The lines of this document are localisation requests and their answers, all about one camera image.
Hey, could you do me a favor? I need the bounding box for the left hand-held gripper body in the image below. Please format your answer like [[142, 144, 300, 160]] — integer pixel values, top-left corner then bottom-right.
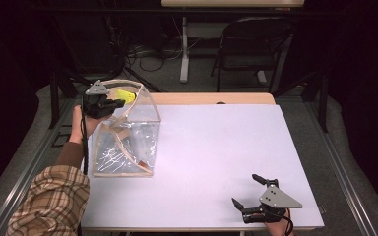
[[82, 79, 114, 120]]

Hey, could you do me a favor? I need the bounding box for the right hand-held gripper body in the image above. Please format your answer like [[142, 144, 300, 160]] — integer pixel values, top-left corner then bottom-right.
[[241, 178, 304, 224]]

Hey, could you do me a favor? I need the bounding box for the yellow shuttlecock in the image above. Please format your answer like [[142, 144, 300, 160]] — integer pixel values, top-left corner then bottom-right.
[[113, 88, 138, 105]]

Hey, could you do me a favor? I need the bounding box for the clear plastic bag beige trim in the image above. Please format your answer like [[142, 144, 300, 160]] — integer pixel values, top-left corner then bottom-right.
[[91, 79, 162, 178]]

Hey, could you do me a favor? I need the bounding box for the person's left hand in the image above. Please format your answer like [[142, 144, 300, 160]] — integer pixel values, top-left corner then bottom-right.
[[68, 104, 112, 146]]

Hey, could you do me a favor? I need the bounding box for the person's right hand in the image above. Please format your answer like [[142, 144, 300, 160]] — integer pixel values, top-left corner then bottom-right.
[[264, 209, 293, 236]]

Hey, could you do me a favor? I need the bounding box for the black tape square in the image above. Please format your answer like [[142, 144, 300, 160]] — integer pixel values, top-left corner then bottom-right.
[[51, 132, 73, 148]]

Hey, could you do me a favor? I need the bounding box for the white table cover board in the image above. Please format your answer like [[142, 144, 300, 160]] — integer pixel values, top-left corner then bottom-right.
[[80, 103, 325, 230]]

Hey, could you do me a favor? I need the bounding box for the white desk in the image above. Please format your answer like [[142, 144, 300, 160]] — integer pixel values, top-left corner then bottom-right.
[[160, 0, 305, 85]]

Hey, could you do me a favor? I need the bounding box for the wooden table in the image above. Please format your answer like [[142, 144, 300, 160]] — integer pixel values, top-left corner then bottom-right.
[[78, 92, 325, 234]]

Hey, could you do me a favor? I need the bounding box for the black folding chair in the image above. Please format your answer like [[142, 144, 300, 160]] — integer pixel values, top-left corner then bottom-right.
[[210, 16, 294, 94]]

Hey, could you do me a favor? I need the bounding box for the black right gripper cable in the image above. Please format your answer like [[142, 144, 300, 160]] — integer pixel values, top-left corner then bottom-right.
[[274, 207, 295, 236]]

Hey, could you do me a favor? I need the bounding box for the black metal frame post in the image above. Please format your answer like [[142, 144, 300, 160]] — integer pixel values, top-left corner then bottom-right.
[[47, 70, 95, 130], [272, 70, 330, 134]]

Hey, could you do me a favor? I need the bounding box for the tangle of cables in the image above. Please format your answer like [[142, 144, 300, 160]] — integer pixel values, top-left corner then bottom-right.
[[111, 16, 205, 73]]

